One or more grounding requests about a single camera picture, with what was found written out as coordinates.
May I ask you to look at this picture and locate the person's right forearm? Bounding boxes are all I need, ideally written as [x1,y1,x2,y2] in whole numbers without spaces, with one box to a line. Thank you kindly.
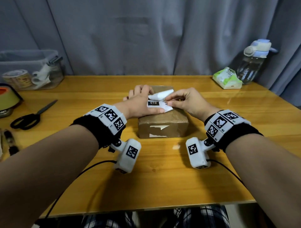
[225,133,301,228]

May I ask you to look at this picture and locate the green white tissue pack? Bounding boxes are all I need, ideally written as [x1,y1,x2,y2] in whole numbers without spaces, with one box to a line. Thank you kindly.
[212,67,243,90]

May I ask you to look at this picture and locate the grey curtain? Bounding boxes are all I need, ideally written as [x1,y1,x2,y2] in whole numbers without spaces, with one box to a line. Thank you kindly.
[0,0,301,107]

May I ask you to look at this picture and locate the person's left hand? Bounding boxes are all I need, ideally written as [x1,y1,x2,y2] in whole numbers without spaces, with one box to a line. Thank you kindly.
[114,85,165,119]

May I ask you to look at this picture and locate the brown taped cardboard box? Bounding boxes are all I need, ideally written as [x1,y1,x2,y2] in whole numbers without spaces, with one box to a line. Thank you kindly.
[137,85,190,139]

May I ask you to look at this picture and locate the white plastic item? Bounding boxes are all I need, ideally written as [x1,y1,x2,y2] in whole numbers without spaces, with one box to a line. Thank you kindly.
[31,64,53,86]

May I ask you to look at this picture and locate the clear water bottle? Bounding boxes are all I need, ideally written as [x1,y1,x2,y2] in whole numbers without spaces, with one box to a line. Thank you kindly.
[236,39,278,85]

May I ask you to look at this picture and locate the clear plastic storage box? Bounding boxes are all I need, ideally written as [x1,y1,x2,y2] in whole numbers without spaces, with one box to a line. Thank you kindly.
[0,49,64,91]

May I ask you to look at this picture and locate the black scissors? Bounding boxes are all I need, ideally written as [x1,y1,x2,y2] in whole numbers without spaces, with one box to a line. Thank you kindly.
[10,100,58,130]

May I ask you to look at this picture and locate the plaid trousers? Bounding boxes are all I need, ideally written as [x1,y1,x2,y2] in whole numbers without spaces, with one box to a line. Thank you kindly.
[81,205,231,228]

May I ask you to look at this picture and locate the person's left forearm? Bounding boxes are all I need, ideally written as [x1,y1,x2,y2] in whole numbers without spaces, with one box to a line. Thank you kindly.
[0,124,99,228]

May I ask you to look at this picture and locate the black wristband with marker tiles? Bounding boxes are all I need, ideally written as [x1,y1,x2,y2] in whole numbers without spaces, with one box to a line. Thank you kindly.
[204,109,264,153]
[71,103,127,149]

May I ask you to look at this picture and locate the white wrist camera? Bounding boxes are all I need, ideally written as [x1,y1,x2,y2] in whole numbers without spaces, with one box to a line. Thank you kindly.
[185,137,216,169]
[109,139,142,174]

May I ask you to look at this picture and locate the white paper label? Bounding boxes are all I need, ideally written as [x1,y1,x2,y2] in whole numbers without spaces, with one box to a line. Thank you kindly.
[147,89,174,114]

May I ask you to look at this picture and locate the person's right hand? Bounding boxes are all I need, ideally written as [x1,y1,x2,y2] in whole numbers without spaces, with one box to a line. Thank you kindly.
[165,88,221,122]

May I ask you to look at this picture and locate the roll of clear tape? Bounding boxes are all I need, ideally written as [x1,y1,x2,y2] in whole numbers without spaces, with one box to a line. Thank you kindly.
[2,70,33,90]

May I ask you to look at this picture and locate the orange yellow tape dispenser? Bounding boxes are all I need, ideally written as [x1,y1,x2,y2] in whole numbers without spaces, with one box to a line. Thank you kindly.
[0,83,24,118]

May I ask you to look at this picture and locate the black camera cable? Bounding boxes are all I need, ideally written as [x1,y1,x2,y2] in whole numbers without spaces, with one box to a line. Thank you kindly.
[207,159,246,187]
[44,160,117,219]

